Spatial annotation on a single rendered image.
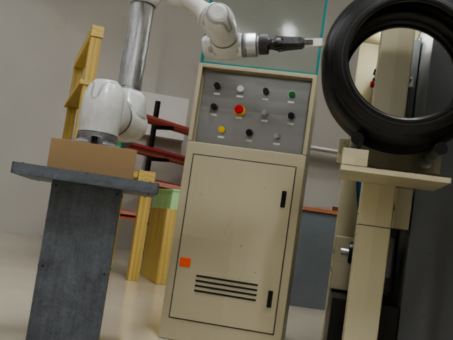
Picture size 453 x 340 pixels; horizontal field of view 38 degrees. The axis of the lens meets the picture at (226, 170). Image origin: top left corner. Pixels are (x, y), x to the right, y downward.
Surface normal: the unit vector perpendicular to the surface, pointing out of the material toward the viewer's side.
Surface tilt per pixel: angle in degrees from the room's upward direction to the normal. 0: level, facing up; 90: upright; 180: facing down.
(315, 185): 90
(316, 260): 90
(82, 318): 90
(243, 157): 90
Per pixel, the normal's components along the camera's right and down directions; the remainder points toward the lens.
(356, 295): -0.15, -0.11
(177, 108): 0.15, -0.06
